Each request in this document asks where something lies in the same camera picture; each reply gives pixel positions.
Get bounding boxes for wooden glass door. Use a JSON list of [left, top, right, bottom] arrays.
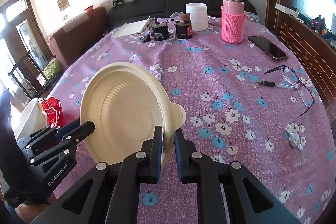
[[1, 0, 53, 106]]

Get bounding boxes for red wedding text plate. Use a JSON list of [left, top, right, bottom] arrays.
[[41, 96, 64, 128]]

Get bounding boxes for dark wooden chair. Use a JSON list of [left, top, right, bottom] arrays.
[[7, 51, 63, 100]]

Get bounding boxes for black power adapter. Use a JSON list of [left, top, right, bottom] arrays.
[[141, 34, 151, 43]]

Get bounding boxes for black smartphone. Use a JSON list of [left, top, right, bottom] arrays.
[[248, 36, 288, 61]]

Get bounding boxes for black jar with cork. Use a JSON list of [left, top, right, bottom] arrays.
[[174, 13, 193, 40]]

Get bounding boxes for white notebook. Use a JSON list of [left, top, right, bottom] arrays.
[[112, 17, 151, 38]]

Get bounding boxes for brown armchair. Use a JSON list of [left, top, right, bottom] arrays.
[[48, 7, 108, 69]]

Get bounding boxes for small framed picture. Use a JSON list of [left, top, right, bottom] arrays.
[[57, 0, 70, 11]]

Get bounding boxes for black round device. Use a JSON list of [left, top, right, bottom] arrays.
[[150, 17, 170, 41]]

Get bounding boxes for black rimmed eyeglasses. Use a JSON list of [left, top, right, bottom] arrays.
[[264, 65, 315, 117]]

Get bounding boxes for purple floral tablecloth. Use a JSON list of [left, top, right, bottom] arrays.
[[51, 18, 335, 223]]

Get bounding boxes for black clear pen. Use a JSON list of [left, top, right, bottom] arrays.
[[253, 81, 297, 90]]

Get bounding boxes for crumpled candy wrapper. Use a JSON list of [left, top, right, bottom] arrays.
[[285, 122, 306, 151]]

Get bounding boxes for pink knit-sleeved thermos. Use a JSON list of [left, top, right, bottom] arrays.
[[221, 0, 246, 44]]

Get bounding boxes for cream ribbed plastic bowl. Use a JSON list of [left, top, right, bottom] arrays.
[[80, 62, 186, 165]]

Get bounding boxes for black leather sofa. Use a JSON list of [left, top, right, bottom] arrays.
[[107, 0, 257, 30]]

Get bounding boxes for white plastic jar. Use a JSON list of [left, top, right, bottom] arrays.
[[186, 3, 208, 31]]

